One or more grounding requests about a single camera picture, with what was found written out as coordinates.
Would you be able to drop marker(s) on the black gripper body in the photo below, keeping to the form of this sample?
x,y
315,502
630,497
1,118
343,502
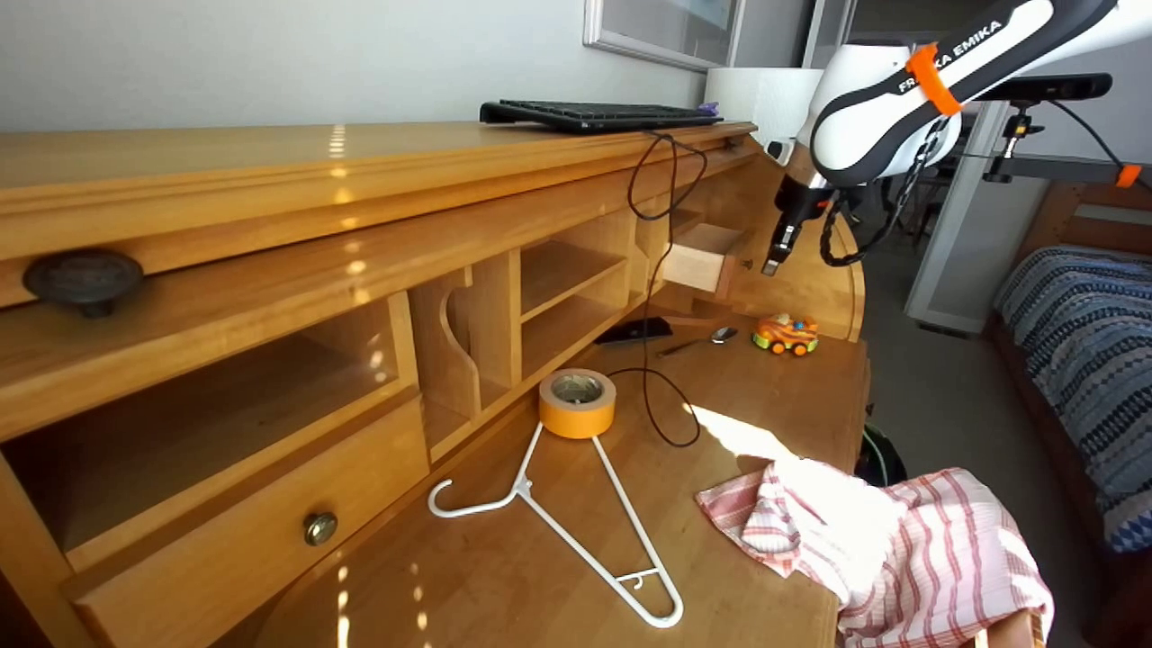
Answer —
x,y
797,206

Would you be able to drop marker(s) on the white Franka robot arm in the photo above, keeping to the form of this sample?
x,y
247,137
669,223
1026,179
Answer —
x,y
937,83

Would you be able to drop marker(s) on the small open wooden drawer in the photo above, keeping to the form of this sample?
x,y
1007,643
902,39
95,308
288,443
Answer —
x,y
695,259

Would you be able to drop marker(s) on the brass drawer knob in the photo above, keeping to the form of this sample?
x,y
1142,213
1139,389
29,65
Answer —
x,y
317,527

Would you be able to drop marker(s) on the wide wooden drawer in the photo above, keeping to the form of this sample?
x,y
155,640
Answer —
x,y
237,551

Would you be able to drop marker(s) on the colourful toy car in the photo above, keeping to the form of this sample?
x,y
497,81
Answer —
x,y
786,337

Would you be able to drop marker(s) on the flat black device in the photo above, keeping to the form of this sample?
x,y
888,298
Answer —
x,y
635,331

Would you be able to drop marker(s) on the black laptop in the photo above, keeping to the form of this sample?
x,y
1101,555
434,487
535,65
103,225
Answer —
x,y
600,112

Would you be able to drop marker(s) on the white framed board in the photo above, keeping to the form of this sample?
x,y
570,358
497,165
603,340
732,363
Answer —
x,y
661,33

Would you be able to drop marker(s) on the black bag with green trim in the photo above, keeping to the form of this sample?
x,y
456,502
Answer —
x,y
884,454

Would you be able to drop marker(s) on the orange tape roll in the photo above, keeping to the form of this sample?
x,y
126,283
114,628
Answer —
x,y
577,410

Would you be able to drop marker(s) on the red striped white cloth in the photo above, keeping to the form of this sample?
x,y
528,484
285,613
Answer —
x,y
888,542

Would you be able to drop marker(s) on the blue striped bed blanket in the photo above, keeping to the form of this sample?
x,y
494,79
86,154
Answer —
x,y
1080,363

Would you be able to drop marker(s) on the small orange tag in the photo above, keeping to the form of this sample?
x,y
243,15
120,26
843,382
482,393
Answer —
x,y
1127,176

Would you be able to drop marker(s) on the wooden roll-top desk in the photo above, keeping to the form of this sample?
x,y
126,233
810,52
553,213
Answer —
x,y
299,363

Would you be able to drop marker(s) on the large black round knob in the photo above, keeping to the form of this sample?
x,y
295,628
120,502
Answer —
x,y
83,279

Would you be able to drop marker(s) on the white camera stand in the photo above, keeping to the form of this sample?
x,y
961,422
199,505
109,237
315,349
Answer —
x,y
957,238

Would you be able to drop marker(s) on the wooden bed frame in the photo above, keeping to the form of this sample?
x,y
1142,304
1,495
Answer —
x,y
1063,217

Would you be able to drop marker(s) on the black camera bar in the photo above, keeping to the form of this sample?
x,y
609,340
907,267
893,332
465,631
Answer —
x,y
1057,87

